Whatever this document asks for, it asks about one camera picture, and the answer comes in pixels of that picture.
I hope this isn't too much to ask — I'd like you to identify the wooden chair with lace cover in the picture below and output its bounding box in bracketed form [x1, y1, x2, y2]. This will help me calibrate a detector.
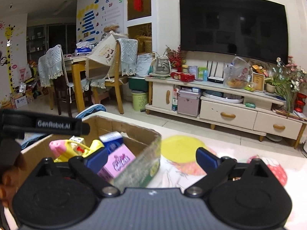
[86, 35, 138, 114]

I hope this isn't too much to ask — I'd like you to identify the blue wall sticker chart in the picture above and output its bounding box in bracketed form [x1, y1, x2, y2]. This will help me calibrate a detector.
[77, 0, 101, 44]

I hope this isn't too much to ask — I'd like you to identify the red flat box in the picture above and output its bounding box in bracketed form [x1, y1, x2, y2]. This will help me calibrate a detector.
[171, 72, 195, 83]

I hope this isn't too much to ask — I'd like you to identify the yellow wooden dining table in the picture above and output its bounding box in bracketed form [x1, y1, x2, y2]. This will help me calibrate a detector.
[64, 56, 127, 114]

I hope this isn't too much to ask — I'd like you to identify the pink yellow doll toy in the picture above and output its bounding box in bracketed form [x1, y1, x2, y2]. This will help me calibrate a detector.
[49, 139, 104, 163]

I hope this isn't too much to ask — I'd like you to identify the red vase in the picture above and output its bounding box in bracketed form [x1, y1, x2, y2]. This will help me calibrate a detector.
[294, 92, 306, 113]

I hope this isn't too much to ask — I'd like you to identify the long blue box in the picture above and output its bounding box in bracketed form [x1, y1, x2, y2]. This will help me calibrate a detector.
[99, 131, 123, 154]

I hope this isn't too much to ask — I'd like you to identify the clear plastic snack bag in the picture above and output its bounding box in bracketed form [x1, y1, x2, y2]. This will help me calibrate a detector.
[223, 56, 250, 89]

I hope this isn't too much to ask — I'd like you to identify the open cardboard box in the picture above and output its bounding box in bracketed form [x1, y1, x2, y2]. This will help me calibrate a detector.
[20, 114, 163, 190]

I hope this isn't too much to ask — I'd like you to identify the person's left hand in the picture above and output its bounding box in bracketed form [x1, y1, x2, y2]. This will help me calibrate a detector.
[1, 153, 26, 210]

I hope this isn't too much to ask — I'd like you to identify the green waste bin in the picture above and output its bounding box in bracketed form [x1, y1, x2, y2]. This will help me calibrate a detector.
[132, 90, 148, 112]

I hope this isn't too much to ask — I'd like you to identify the pink cartoon box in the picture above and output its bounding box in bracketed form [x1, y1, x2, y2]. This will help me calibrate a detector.
[98, 144, 136, 181]

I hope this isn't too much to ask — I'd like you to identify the dark green storage bin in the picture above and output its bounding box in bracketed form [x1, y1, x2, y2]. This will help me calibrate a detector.
[128, 77, 149, 92]

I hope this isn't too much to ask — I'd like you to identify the beige tote bag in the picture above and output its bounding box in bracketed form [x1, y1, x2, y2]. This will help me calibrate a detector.
[86, 31, 128, 67]

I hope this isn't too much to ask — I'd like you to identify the white purple small box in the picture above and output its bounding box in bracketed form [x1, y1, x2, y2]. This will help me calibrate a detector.
[69, 136, 85, 145]

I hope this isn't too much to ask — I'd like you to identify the cream tv cabinet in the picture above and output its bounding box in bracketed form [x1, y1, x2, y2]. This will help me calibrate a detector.
[145, 77, 306, 149]

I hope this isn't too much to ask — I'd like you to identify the pink storage case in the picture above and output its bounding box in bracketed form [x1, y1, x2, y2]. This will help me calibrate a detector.
[177, 90, 200, 117]

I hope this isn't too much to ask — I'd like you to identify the white kettle appliance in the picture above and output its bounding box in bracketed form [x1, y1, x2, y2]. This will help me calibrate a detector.
[149, 52, 171, 77]

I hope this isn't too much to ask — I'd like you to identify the red berry branch decoration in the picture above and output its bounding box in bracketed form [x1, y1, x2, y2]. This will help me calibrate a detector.
[165, 44, 186, 72]

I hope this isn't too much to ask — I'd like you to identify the dark chair with lace cover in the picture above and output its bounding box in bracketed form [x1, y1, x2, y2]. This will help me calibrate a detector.
[38, 45, 72, 117]

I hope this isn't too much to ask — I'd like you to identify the giraffe height chart sticker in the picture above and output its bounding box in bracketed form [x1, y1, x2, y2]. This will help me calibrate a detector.
[1, 20, 16, 101]

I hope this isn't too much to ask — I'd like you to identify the framed certificate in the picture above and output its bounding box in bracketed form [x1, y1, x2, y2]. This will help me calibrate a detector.
[252, 73, 265, 92]

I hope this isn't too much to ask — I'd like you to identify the potted flower plant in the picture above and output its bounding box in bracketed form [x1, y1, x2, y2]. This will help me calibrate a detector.
[265, 56, 306, 114]

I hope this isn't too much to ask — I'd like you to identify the black flat screen television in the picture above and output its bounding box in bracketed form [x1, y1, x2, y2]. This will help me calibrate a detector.
[180, 0, 289, 63]

